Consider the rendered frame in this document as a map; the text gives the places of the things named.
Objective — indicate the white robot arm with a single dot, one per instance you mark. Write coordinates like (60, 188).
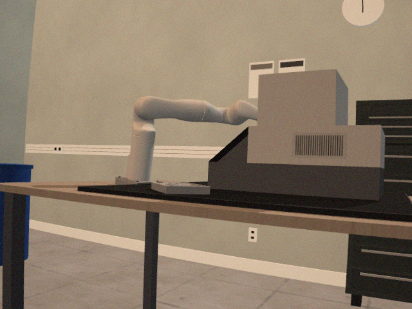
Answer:
(147, 109)

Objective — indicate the grey benchtop machine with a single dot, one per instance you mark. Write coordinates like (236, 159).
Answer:
(302, 144)

